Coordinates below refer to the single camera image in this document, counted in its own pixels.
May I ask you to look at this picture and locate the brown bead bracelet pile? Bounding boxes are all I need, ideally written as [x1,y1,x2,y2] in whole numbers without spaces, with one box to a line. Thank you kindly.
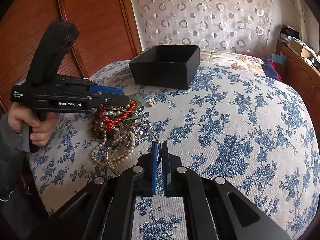
[90,103,151,140]

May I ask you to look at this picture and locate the red cord bracelet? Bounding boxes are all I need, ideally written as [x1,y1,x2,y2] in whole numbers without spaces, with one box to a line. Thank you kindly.
[98,100,137,131]

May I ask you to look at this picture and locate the white pearl necklace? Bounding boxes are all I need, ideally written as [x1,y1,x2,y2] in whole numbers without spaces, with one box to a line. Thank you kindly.
[90,129,137,167]

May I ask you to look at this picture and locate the grey sleeve left forearm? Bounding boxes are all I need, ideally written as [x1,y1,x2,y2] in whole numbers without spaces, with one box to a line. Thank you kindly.
[1,114,48,239]

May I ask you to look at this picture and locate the black open jewelry box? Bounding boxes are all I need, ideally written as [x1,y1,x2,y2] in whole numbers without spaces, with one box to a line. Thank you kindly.
[129,45,200,90]

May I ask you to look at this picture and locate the person's left hand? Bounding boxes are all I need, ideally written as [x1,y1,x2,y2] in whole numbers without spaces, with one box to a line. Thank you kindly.
[7,102,60,147]

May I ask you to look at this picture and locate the green jade bangle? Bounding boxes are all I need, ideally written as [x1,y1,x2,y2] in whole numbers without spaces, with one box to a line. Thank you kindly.
[129,95,154,107]

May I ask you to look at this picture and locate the flower shaped earring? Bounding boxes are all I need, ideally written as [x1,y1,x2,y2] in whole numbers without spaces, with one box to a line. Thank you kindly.
[148,98,156,107]

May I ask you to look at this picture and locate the red wooden wardrobe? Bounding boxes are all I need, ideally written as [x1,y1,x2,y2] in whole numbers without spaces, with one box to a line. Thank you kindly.
[1,0,142,113]

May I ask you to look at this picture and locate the blue floral white cushion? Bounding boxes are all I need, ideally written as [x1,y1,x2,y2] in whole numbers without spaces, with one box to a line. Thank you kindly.
[29,61,319,239]

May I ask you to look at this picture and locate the navy blue blanket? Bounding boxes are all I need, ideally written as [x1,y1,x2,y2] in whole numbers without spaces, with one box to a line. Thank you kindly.
[261,59,282,82]

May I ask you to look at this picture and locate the pink circle patterned curtain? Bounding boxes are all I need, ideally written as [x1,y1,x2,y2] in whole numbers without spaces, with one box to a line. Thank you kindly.
[126,0,301,55]

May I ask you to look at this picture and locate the teal cloth by bed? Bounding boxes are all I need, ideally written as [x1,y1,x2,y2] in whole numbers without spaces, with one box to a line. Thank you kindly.
[270,54,287,65]

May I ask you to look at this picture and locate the wooden side cabinet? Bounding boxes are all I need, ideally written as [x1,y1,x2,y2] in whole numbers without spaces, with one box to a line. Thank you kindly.
[273,41,320,120]

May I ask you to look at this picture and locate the cardboard box on cabinet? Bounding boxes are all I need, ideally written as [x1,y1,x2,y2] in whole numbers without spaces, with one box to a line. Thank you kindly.
[289,37,316,59]

